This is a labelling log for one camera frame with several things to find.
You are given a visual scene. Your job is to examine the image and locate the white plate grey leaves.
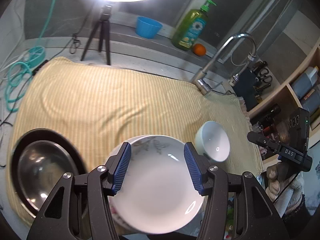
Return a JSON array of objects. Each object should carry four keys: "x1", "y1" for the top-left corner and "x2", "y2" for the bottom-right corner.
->
[{"x1": 112, "y1": 135, "x2": 204, "y2": 234}]

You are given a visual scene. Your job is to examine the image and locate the red steel small bowl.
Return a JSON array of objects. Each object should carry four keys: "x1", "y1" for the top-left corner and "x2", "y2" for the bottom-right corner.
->
[{"x1": 17, "y1": 140, "x2": 79, "y2": 212}]

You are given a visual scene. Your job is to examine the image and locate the large steel bowl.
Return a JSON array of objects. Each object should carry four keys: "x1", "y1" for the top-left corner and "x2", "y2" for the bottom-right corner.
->
[{"x1": 10, "y1": 128, "x2": 87, "y2": 218}]

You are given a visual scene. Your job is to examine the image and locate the large pink floral plate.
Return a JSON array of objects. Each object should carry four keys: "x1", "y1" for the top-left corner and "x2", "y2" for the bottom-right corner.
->
[{"x1": 108, "y1": 196, "x2": 139, "y2": 236}]

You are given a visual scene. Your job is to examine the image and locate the gloved right hand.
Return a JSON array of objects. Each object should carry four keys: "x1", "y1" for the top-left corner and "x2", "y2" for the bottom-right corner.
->
[{"x1": 266, "y1": 162, "x2": 297, "y2": 202}]

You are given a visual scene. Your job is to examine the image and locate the white ceramic bowl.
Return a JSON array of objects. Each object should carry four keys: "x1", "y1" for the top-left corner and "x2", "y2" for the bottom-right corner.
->
[{"x1": 195, "y1": 121, "x2": 230, "y2": 163}]

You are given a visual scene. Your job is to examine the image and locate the dark knife block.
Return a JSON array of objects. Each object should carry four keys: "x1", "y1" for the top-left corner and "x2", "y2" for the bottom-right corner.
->
[{"x1": 233, "y1": 68, "x2": 259, "y2": 112}]

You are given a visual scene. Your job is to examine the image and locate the wooden shelf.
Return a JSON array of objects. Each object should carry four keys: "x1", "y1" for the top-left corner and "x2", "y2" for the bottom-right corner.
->
[{"x1": 248, "y1": 40, "x2": 319, "y2": 123}]

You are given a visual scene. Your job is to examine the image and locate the yellow striped cloth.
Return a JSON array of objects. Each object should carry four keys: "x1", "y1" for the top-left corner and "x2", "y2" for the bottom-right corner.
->
[{"x1": 5, "y1": 56, "x2": 264, "y2": 228}]

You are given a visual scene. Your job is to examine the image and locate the black scissors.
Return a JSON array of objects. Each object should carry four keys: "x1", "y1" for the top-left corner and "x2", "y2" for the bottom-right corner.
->
[{"x1": 257, "y1": 67, "x2": 273, "y2": 83}]

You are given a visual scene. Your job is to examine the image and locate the chrome faucet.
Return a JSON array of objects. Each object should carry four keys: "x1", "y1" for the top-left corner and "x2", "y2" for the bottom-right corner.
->
[{"x1": 189, "y1": 32, "x2": 258, "y2": 96}]

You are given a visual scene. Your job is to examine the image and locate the orange fruit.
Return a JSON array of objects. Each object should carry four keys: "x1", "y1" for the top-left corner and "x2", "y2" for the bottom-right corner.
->
[{"x1": 192, "y1": 43, "x2": 207, "y2": 57}]

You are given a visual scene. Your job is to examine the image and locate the green dish soap bottle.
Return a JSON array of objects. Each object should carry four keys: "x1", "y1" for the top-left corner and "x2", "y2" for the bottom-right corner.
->
[{"x1": 171, "y1": 0, "x2": 216, "y2": 51}]

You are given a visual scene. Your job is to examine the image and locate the blue plastic cup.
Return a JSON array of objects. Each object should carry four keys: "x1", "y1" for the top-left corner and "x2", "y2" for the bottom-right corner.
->
[{"x1": 136, "y1": 16, "x2": 163, "y2": 39}]

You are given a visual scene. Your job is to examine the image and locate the teal round power strip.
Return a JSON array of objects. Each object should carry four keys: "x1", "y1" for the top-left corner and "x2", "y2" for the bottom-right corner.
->
[{"x1": 23, "y1": 46, "x2": 46, "y2": 68}]

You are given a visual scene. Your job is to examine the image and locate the black ring light cable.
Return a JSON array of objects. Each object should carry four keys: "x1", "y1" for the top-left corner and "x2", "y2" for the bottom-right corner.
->
[{"x1": 0, "y1": 12, "x2": 96, "y2": 168}]

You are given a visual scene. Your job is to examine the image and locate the teal cable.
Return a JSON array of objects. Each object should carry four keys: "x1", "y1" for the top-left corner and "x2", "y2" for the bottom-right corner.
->
[{"x1": 4, "y1": 0, "x2": 62, "y2": 113}]

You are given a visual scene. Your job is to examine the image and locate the white cable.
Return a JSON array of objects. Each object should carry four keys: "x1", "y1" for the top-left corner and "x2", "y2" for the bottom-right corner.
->
[{"x1": 0, "y1": 0, "x2": 30, "y2": 81}]

